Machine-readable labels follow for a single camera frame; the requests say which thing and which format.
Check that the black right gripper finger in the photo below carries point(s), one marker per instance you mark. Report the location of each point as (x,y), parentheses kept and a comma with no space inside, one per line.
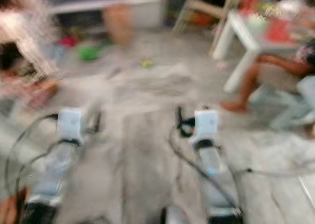
(178,116)

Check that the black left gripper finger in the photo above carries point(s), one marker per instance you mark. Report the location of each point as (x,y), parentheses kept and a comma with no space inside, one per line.
(97,122)

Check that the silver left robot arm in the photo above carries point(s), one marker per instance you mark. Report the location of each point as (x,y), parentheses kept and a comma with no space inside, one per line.
(59,170)

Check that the small yellow green toy car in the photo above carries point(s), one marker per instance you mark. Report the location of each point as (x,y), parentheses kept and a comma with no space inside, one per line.
(146,63)

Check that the green toy shovel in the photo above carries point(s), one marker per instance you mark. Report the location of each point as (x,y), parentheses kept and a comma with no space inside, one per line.
(89,52)

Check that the pink ball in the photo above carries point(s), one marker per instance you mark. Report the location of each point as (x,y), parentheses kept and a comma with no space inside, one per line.
(69,41)

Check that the grey robot leg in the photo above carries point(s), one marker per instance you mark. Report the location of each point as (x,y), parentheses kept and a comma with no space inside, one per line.
(174,216)

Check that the barefoot adult person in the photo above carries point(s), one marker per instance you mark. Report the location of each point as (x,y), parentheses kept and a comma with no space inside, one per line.
(261,69)

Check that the brown paper bag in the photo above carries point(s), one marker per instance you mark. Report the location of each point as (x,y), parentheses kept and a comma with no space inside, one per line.
(118,24)

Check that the child in pink shirt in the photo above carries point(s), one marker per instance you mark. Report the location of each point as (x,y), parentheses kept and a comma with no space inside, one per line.
(12,61)

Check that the white low table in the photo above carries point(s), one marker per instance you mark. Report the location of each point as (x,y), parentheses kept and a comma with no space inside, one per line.
(243,34)

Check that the white television stand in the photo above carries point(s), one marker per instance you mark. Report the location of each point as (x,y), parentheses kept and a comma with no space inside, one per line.
(150,15)

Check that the white beige high chair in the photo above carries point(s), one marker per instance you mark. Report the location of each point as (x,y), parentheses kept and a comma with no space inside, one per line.
(202,7)

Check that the child in white pyjamas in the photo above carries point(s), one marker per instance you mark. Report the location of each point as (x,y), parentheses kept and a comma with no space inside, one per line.
(29,32)

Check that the pale plastic chair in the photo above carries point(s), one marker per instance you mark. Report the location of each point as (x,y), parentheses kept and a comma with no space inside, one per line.
(305,93)

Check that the reddish brown block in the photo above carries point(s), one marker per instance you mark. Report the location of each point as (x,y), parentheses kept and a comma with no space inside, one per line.
(10,211)

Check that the red flat object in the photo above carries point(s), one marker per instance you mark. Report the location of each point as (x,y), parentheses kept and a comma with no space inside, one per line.
(279,31)

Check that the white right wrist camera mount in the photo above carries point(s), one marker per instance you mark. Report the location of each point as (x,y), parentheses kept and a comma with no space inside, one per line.
(206,125)

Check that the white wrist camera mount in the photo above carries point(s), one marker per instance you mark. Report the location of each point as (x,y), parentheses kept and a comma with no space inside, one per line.
(70,124)
(206,125)

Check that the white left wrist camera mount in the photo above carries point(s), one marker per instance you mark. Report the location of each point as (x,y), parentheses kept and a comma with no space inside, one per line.
(70,124)

